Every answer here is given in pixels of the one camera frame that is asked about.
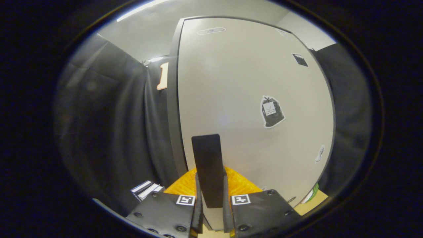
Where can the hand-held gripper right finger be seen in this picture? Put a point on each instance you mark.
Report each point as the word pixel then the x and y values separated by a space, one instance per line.
pixel 228 215

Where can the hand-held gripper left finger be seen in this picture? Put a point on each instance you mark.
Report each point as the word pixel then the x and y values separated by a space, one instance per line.
pixel 197 216

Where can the grey shoe cabinet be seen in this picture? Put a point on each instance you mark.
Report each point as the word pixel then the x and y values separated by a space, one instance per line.
pixel 172 109

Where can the white shoe cabinet door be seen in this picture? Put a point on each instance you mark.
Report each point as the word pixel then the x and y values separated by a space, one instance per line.
pixel 231 82

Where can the white book with grey picture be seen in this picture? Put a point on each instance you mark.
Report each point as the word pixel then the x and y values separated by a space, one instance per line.
pixel 145 190

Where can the watermelon print plush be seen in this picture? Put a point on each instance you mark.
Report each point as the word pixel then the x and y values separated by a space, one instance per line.
pixel 312 194

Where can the ceiling light strip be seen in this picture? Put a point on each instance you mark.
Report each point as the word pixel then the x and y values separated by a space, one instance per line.
pixel 138 10

